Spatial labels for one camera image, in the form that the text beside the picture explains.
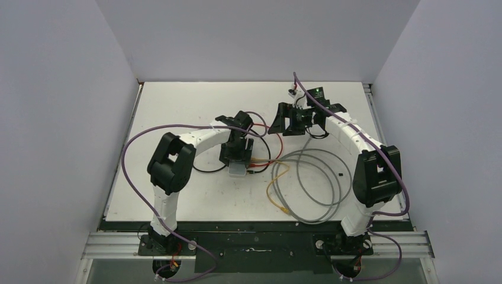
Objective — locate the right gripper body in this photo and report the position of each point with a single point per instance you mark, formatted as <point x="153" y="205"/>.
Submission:
<point x="299" y="118"/>

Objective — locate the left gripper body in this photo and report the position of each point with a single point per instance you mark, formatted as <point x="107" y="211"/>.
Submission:
<point x="240" y="149"/>

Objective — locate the white network switch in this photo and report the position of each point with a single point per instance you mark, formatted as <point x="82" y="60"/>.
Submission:
<point x="237" y="169"/>

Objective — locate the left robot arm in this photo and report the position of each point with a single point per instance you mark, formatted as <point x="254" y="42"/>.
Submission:
<point x="170" y="168"/>

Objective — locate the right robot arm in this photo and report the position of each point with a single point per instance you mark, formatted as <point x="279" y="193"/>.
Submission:
<point x="376" y="178"/>

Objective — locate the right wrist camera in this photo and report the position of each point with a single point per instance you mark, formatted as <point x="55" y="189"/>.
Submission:
<point x="297" y="95"/>

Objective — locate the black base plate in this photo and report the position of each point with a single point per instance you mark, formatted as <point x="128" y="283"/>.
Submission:
<point x="259" y="247"/>

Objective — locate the aluminium rail frame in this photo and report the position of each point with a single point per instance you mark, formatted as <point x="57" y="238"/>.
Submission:
<point x="127" y="246"/>

